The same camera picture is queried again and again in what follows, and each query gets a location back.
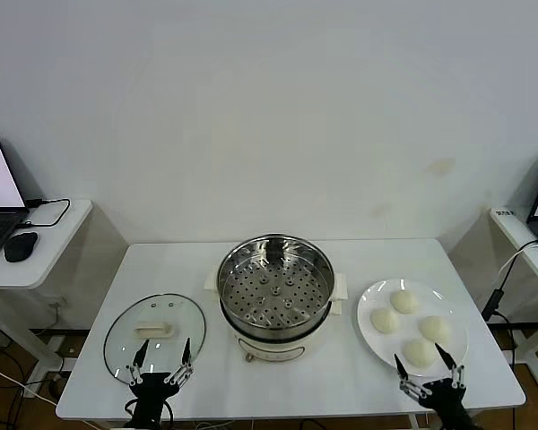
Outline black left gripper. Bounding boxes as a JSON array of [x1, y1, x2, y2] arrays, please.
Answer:
[[125, 337, 194, 430]]

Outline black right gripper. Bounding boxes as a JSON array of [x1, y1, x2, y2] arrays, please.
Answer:
[[393, 342, 475, 430]]

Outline white steamed baozi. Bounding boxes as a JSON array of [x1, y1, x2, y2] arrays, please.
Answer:
[[389, 289, 419, 315], [418, 315, 452, 344], [403, 339, 439, 367], [369, 307, 401, 335]]

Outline round glass pot lid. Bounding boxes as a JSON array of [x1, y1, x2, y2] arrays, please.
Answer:
[[102, 293, 206, 387]]

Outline stainless steel steamer basket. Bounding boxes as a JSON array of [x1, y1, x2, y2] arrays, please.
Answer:
[[217, 232, 335, 331]]

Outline white round plate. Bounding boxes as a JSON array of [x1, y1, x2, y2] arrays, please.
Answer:
[[356, 278, 469, 377]]

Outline cream electric cooking pot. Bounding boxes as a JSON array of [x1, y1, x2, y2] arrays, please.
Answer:
[[204, 262, 349, 362]]

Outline white side table with label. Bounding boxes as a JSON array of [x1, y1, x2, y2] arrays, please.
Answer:
[[488, 206, 538, 389]]

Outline white side table with mouse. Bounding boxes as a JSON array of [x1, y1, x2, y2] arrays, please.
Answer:
[[0, 199, 93, 391]]

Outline black computer mouse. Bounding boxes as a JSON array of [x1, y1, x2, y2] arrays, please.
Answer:
[[4, 231, 39, 263]]

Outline charger cable with black adapter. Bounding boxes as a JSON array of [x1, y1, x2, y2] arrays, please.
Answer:
[[482, 239, 538, 323]]

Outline white floor cable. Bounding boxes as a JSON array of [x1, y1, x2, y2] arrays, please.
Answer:
[[0, 360, 59, 408]]

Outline black laptop power cable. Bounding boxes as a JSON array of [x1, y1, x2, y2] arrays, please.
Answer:
[[16, 197, 72, 229]]

